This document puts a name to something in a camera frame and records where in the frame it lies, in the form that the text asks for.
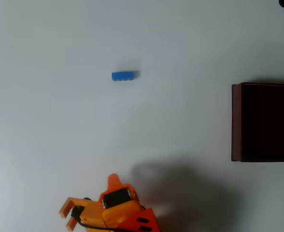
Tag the blue lego brick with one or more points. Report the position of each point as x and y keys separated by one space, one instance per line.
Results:
x=123 y=75

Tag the dark brown box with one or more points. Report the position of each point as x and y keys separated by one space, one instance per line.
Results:
x=267 y=123

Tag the orange forked bracket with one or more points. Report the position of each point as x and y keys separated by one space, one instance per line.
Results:
x=91 y=212

